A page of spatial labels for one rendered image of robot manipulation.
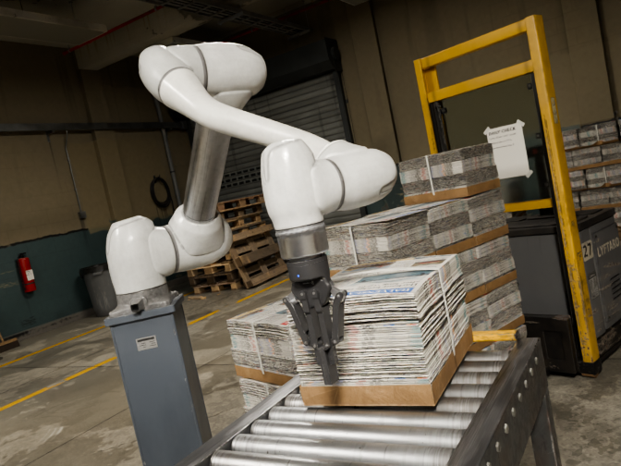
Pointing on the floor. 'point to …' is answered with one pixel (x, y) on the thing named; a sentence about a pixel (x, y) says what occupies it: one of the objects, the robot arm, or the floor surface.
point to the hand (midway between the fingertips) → (328, 363)
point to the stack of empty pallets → (227, 273)
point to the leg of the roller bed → (545, 436)
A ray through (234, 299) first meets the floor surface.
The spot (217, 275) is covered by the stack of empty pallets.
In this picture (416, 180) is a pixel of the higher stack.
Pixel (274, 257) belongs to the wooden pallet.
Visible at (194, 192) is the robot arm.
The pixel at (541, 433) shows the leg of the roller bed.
